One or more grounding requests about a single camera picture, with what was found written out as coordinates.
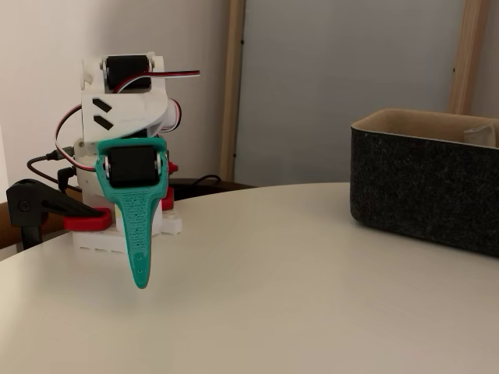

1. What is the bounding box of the dark grey felt basket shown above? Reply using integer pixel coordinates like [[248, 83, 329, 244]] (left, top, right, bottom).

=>
[[349, 108, 499, 258]]

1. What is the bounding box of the black clamp with red pad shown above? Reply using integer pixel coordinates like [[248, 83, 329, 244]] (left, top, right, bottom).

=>
[[5, 178, 112, 251], [161, 154, 181, 212]]

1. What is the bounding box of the black barrel power plug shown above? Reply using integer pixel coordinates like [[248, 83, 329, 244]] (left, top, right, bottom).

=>
[[57, 167, 78, 192]]

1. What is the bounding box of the grey shelf back panel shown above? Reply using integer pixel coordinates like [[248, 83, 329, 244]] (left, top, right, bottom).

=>
[[233, 0, 467, 189]]

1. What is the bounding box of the red white black servo cable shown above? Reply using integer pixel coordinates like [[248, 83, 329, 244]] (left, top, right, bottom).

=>
[[54, 102, 85, 173], [162, 98, 184, 134], [111, 69, 202, 95]]

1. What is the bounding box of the black power cable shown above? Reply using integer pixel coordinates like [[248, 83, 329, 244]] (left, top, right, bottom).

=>
[[171, 174, 222, 192]]

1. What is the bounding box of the black USB cable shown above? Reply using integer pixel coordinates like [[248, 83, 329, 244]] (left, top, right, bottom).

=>
[[26, 146, 76, 189]]

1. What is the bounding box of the light wooden shelf post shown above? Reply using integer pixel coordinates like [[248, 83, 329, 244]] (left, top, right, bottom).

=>
[[446, 0, 490, 116], [219, 0, 248, 182]]

